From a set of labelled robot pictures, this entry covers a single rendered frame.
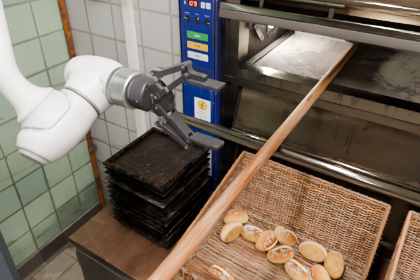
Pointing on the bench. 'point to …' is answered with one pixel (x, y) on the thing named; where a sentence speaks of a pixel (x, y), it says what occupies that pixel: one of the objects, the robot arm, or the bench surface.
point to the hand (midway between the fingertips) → (216, 116)
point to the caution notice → (202, 109)
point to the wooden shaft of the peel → (243, 179)
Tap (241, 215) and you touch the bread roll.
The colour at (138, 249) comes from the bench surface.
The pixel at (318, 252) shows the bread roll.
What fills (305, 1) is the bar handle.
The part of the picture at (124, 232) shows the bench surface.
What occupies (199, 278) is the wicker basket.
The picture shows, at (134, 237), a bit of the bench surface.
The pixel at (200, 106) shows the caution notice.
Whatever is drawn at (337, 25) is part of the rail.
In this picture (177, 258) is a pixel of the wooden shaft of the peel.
